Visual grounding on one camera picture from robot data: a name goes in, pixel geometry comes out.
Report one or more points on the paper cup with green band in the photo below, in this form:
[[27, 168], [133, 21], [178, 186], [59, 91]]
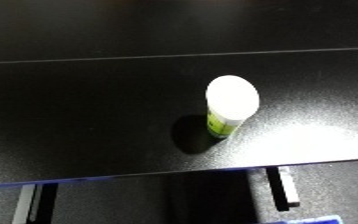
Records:
[[231, 100]]

